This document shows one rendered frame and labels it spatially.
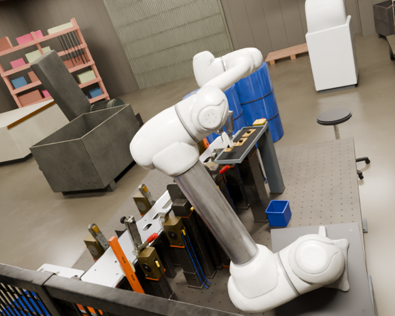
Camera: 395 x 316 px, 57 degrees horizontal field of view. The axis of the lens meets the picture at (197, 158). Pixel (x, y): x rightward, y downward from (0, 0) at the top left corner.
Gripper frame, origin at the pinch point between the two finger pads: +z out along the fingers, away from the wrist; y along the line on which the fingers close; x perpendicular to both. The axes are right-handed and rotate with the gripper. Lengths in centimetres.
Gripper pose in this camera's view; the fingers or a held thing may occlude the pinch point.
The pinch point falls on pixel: (227, 140)
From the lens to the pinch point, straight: 170.6
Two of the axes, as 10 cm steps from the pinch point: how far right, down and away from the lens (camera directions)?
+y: -8.4, 0.7, 5.3
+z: 3.1, 8.7, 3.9
